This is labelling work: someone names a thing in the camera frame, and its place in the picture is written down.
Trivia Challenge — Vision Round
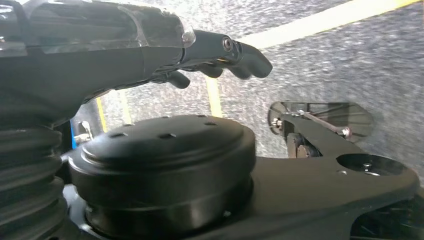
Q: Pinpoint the clear plastic wrap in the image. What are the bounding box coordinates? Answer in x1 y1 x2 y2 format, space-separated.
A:
0 0 197 56

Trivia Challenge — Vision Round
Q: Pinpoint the black robot body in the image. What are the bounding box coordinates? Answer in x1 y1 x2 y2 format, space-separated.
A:
61 114 422 240

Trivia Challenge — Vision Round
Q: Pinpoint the black robot foot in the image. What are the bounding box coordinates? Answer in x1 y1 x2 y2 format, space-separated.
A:
267 100 375 159

